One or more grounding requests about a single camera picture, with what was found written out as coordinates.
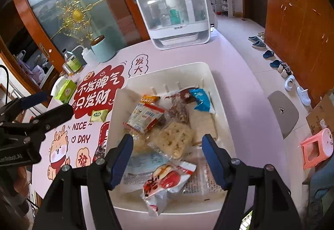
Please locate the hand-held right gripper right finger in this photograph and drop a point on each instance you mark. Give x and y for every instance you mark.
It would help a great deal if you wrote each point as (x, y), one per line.
(212, 159)

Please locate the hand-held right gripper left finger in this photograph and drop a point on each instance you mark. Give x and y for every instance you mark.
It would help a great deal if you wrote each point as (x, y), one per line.
(122, 159)

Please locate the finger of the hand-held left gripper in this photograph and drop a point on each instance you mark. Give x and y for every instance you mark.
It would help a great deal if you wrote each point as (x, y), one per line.
(34, 98)
(57, 114)

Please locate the grey snack packet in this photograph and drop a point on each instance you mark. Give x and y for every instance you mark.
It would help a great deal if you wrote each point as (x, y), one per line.
(142, 164)

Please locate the clear puffed rice bag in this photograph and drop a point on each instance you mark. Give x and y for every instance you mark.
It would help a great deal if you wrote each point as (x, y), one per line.
(141, 144)
(172, 140)

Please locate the clear packet with red print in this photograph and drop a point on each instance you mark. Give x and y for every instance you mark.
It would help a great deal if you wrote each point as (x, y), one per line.
(198, 180)

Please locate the clear red-ended snack packet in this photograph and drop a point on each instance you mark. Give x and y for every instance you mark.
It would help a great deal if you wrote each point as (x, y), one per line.
(100, 146)

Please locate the beige biscuit packet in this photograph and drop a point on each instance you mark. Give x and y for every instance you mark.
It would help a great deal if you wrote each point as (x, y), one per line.
(202, 125)

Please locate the white plastic basket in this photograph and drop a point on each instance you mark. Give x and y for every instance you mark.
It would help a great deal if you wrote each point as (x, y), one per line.
(224, 104)

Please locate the blue white snack packet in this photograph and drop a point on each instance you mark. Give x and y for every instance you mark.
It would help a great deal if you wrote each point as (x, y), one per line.
(201, 99)

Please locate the orange snack packet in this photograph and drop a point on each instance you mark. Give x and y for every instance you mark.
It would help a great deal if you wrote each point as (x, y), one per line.
(148, 99)

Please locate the brown foil snack packet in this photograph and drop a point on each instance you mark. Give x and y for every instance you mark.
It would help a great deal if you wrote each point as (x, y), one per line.
(185, 95)

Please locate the pale purple pot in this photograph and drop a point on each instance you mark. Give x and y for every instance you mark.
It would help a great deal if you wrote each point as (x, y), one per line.
(37, 74)

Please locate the green tissue box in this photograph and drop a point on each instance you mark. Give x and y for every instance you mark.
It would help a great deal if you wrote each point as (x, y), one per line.
(66, 90)

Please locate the white tissue pack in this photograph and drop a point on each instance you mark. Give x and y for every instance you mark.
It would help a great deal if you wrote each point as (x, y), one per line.
(57, 84)

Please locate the small yellow snack packet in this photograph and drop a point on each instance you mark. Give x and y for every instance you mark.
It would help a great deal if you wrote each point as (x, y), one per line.
(98, 116)

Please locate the clear bottle green label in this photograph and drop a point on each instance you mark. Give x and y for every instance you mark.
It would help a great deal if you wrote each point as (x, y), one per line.
(71, 63)

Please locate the white plastic bottle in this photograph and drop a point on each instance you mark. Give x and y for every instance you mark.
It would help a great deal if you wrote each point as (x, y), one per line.
(90, 56)

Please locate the mint green canister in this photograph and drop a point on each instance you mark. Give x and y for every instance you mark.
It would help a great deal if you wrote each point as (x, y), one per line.
(103, 50)

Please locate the printed pink tablecloth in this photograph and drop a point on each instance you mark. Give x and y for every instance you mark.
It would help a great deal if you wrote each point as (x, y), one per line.
(234, 63)

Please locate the pink plastic stool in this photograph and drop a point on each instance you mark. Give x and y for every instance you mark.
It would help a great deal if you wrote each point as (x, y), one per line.
(317, 144)

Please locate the cardboard box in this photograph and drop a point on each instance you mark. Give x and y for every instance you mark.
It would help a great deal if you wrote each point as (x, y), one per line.
(321, 115)

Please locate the row of shoes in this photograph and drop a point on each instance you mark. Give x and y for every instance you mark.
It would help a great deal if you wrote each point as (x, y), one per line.
(268, 54)

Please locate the wooden door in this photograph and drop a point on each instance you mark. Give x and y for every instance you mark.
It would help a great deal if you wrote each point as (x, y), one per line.
(138, 10)

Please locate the teal bottle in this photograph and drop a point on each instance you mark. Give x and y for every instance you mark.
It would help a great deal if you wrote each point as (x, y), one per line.
(175, 17)

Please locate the white cosmetic storage box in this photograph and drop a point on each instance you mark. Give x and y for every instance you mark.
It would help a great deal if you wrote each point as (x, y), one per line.
(206, 10)

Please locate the wooden cabinet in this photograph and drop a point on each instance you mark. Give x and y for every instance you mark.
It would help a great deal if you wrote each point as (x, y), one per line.
(294, 24)

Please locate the white cap bottle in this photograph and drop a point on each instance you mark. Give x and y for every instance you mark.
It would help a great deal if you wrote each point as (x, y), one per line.
(172, 0)

